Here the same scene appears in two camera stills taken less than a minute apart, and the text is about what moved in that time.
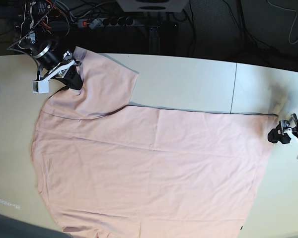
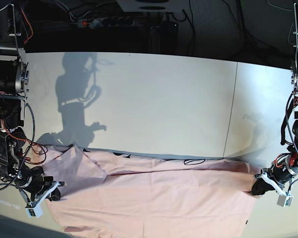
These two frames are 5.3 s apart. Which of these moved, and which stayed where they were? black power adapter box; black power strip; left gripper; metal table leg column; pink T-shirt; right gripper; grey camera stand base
Moved: left gripper; right gripper; pink T-shirt
Stayed: black power adapter box; black power strip; grey camera stand base; metal table leg column
